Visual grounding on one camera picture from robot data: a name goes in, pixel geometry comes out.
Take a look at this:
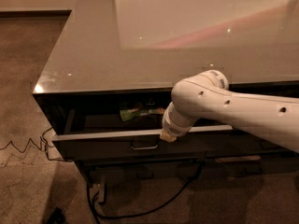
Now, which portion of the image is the dark cabinet with glossy top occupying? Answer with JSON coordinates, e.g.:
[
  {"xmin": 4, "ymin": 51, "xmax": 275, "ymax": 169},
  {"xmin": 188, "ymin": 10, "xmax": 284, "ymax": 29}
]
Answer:
[{"xmin": 34, "ymin": 0, "xmax": 299, "ymax": 184}]

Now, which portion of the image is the grey power strip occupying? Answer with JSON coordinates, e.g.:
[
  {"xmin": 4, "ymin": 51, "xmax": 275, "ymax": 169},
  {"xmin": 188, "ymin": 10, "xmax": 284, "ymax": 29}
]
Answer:
[{"xmin": 91, "ymin": 182, "xmax": 107, "ymax": 205}]

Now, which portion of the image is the drawer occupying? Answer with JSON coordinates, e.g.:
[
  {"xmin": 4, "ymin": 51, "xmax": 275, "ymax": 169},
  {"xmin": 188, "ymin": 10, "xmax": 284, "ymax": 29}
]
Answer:
[
  {"xmin": 90, "ymin": 160, "xmax": 200, "ymax": 185},
  {"xmin": 206, "ymin": 135, "xmax": 297, "ymax": 158},
  {"xmin": 51, "ymin": 107, "xmax": 235, "ymax": 162}
]

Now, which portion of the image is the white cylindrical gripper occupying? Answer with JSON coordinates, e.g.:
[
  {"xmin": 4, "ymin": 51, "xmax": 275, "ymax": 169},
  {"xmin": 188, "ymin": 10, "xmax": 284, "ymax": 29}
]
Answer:
[{"xmin": 160, "ymin": 102, "xmax": 199, "ymax": 142}]

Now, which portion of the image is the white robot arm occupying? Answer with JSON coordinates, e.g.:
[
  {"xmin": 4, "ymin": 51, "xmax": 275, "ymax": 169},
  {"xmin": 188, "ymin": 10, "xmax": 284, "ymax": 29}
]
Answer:
[{"xmin": 160, "ymin": 70, "xmax": 299, "ymax": 152}]

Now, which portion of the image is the green snack bag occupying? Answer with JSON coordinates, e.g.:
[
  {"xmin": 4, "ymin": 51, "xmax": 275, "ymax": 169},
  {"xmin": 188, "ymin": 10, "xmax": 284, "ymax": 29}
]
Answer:
[{"xmin": 120, "ymin": 106, "xmax": 165, "ymax": 121}]

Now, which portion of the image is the thick black floor cable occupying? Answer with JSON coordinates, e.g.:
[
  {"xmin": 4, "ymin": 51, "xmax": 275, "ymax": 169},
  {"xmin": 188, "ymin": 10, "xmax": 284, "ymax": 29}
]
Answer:
[{"xmin": 86, "ymin": 159, "xmax": 204, "ymax": 224}]

